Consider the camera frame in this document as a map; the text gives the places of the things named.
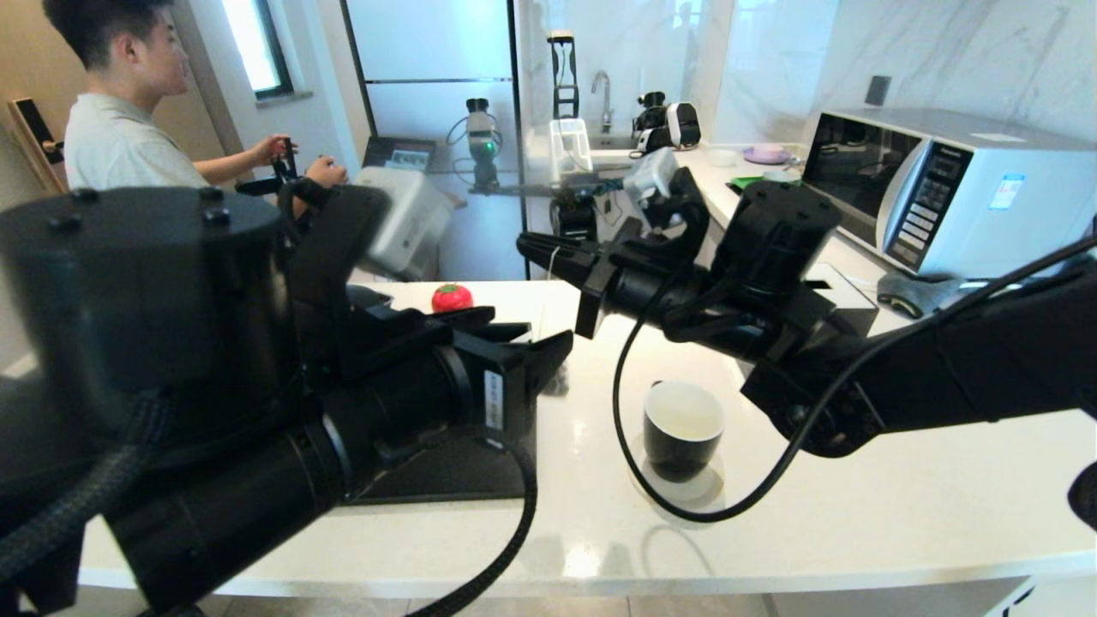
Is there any black metal stand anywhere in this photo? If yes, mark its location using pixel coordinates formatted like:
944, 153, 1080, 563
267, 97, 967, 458
467, 176, 635, 279

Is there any white kitchen cabinet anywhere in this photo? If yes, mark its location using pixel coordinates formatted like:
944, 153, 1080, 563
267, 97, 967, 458
656, 171, 729, 280

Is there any black serving tray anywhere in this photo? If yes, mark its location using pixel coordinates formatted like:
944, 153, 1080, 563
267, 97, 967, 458
356, 424, 539, 506

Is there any white plastic rack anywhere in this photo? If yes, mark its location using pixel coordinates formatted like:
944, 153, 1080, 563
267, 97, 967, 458
548, 118, 594, 181

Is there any black device with green light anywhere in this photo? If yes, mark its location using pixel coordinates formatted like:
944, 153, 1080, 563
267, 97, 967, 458
463, 97, 502, 191

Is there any chrome kitchen faucet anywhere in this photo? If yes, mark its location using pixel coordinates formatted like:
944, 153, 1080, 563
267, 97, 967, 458
590, 70, 614, 136

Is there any black mug white inside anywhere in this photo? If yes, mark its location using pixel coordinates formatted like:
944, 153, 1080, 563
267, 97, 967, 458
643, 380, 727, 482

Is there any black white robot device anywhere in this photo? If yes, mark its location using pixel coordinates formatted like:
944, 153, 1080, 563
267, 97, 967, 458
632, 92, 702, 157

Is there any black laptop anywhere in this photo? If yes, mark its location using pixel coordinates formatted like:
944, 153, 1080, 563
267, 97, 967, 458
362, 137, 436, 172

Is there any black tissue box white lid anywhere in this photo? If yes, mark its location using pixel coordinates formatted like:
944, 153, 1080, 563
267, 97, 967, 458
797, 261, 879, 339

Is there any white round coaster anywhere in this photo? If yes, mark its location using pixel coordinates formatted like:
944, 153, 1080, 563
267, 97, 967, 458
626, 433, 725, 506

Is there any black teleoperation controller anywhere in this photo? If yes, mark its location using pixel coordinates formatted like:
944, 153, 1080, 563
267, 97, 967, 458
236, 137, 344, 215

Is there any grey refrigerator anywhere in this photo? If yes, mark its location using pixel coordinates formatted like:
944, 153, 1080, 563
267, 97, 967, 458
339, 0, 528, 282

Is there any grey oven mitt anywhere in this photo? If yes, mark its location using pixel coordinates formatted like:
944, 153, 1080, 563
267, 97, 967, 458
876, 272, 962, 320

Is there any silver microwave oven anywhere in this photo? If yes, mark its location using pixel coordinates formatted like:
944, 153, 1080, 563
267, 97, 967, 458
806, 107, 1097, 280

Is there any person in grey t-shirt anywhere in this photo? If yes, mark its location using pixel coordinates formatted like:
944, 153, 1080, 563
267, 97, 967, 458
43, 0, 348, 194

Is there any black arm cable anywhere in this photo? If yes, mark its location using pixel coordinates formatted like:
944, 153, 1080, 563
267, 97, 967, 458
0, 437, 539, 617
613, 236, 1097, 524

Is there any window with dark frame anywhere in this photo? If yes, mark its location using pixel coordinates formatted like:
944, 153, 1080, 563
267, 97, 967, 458
219, 0, 295, 102

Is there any black door lock handle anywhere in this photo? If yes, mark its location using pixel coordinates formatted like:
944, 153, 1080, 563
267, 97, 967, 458
7, 99, 65, 164

